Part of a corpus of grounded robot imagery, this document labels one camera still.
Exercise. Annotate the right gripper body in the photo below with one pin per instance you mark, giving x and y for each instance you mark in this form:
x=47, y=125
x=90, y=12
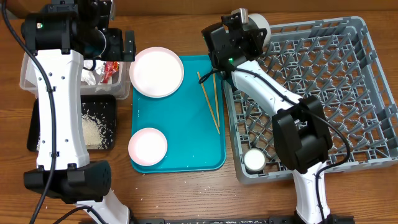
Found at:
x=251, y=41

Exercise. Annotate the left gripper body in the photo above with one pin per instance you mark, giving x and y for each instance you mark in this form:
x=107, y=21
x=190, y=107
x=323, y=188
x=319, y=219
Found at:
x=114, y=50

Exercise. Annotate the grey bowl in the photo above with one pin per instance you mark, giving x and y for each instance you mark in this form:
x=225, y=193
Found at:
x=261, y=23

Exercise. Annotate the white cup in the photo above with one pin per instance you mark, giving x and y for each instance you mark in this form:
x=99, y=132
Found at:
x=254, y=161

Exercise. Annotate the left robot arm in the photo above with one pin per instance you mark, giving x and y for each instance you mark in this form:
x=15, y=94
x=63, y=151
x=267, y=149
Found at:
x=58, y=39

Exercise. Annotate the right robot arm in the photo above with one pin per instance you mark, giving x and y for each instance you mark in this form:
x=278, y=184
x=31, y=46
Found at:
x=300, y=132

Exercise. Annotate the grey dishwasher rack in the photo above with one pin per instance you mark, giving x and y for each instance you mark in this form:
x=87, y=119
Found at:
x=334, y=60

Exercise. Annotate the red snack wrapper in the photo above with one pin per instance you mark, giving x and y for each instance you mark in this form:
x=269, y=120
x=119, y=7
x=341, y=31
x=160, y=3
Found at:
x=108, y=70

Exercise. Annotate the crumpled white tissue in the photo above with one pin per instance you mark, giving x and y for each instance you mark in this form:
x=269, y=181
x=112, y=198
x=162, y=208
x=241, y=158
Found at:
x=91, y=73

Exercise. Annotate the clear plastic bin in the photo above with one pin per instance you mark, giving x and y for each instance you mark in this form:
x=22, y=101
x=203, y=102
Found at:
x=118, y=85

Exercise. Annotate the wooden chopstick near rack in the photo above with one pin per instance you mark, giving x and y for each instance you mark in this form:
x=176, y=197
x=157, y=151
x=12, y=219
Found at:
x=216, y=100

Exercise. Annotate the large pink plate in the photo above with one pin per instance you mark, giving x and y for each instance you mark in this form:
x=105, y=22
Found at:
x=157, y=72

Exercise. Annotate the wooden chopstick inner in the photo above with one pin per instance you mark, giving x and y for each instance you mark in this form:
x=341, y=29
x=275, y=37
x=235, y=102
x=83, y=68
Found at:
x=213, y=115

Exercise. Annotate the black tray bin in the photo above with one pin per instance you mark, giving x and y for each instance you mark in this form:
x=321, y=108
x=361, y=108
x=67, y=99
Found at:
x=93, y=101

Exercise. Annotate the rice pile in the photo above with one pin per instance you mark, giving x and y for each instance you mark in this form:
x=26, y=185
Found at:
x=98, y=131

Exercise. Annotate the teal plastic tray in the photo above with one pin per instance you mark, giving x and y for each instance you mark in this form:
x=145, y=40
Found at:
x=185, y=120

